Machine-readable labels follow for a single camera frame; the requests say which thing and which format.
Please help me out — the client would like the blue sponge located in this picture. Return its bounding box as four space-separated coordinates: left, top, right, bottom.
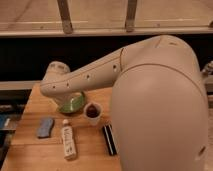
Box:
37 117 54 138

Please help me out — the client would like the white bottle with label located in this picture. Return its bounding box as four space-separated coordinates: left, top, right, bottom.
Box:
61 119 77 160

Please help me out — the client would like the white cup with dark drink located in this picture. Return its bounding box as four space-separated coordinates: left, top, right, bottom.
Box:
83 102 102 126

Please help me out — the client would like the green bowl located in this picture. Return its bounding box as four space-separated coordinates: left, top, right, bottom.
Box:
58 92 86 114

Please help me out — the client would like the right metal post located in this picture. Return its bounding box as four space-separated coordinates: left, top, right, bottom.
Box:
125 0 137 32

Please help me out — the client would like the left metal post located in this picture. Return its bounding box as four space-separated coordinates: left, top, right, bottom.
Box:
57 0 73 34

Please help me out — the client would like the metal post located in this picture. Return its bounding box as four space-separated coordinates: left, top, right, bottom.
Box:
125 0 137 32
57 0 73 34

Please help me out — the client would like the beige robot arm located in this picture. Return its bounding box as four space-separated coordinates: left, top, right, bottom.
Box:
40 35 209 171

